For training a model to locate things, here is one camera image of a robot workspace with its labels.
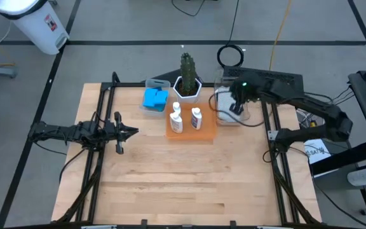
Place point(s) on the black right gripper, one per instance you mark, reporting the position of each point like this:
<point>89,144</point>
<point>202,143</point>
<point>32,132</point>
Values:
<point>245,87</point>

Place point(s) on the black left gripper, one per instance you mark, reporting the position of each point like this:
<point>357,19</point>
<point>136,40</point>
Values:
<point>113,132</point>

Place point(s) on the grey waffle cloth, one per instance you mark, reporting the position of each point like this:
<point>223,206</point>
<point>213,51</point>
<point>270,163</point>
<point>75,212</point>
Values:
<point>224,108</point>

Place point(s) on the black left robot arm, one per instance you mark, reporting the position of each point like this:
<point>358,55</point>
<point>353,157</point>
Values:
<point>59,133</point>

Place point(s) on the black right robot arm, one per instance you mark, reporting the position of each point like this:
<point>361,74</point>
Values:
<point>322,109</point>

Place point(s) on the large clear plastic bin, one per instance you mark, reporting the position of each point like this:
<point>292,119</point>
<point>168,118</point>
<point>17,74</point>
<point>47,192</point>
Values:
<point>221,84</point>

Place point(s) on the white hexagonal plant pot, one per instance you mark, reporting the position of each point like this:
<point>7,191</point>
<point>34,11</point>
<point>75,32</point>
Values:
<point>187,98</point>

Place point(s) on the orange translucent tray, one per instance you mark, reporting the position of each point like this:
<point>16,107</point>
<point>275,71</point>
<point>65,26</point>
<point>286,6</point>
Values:
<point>187,135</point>

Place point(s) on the small clear plastic bin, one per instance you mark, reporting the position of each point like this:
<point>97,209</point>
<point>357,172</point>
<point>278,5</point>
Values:
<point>157,83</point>

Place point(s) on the black perforated panel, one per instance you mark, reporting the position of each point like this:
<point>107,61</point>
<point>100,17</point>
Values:
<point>284,76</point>

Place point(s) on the green cactus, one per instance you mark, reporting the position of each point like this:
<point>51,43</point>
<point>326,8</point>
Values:
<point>188,73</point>

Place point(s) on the yellow connector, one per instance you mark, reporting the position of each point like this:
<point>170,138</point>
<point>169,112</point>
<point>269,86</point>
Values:
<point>313,124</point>

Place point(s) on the white paper sign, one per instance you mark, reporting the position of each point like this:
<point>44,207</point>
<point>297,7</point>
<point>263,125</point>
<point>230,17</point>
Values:
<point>316,152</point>

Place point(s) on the white trash bin black rim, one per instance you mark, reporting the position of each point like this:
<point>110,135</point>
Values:
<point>37,25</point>

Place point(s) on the grey cylinder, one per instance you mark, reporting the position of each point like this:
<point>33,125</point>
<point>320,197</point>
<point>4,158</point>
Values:
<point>361,177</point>

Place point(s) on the black aluminium table frame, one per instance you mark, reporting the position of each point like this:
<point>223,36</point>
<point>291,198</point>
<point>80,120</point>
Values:
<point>126,85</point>

